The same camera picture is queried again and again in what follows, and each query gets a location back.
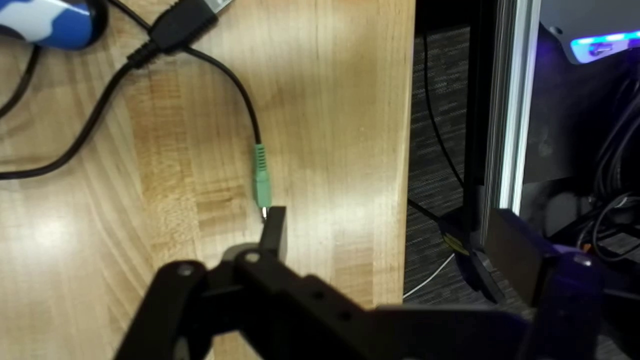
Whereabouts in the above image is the black cable with green plug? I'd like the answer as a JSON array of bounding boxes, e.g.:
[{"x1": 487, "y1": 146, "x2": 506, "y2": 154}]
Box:
[{"x1": 107, "y1": 0, "x2": 275, "y2": 223}]

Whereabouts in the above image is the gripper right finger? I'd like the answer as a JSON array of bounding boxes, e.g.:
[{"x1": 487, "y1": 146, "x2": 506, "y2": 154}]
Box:
[{"x1": 484, "y1": 208, "x2": 608, "y2": 360}]

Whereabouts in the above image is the bundle of black cables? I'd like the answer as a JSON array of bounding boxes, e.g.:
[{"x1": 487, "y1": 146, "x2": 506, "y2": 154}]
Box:
[{"x1": 575, "y1": 75, "x2": 640, "y2": 263}]

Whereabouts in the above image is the blue and white rounded object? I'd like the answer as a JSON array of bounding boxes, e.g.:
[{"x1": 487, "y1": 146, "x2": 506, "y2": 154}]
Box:
[{"x1": 0, "y1": 0, "x2": 109, "y2": 52}]

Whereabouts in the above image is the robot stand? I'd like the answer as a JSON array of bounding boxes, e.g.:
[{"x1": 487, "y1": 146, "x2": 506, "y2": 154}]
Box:
[{"x1": 462, "y1": 0, "x2": 640, "y2": 306}]

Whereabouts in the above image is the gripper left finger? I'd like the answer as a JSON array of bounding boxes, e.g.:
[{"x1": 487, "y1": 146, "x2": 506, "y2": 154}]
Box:
[{"x1": 114, "y1": 205, "x2": 382, "y2": 360}]

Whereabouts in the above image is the black cable with flat plug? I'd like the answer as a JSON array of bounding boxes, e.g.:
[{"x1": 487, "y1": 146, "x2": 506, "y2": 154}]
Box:
[{"x1": 0, "y1": 0, "x2": 236, "y2": 181}]

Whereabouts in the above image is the thin black cable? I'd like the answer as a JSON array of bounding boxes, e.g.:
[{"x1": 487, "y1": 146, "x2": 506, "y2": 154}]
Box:
[{"x1": 0, "y1": 45, "x2": 42, "y2": 121}]

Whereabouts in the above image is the white floor cable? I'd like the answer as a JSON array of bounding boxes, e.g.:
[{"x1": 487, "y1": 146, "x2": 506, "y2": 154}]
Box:
[{"x1": 402, "y1": 252, "x2": 457, "y2": 301}]

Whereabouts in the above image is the black floor cable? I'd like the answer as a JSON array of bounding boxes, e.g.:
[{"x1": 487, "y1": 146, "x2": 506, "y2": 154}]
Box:
[{"x1": 422, "y1": 32, "x2": 467, "y2": 191}]

